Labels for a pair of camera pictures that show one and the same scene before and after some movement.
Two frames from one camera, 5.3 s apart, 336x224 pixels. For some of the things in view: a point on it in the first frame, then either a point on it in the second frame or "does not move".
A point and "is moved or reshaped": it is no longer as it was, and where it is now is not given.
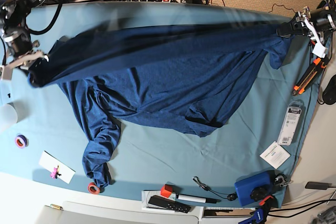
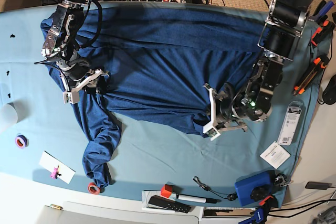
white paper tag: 275,155 does not move
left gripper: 19,46 -> 81,77
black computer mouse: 329,94 does not move
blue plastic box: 244,189 does not move
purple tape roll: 21,141 does not move
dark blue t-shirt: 188,77 is moved or reshaped
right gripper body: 315,22 -> 221,103
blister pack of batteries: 290,123 does not move
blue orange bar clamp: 261,213 does not move
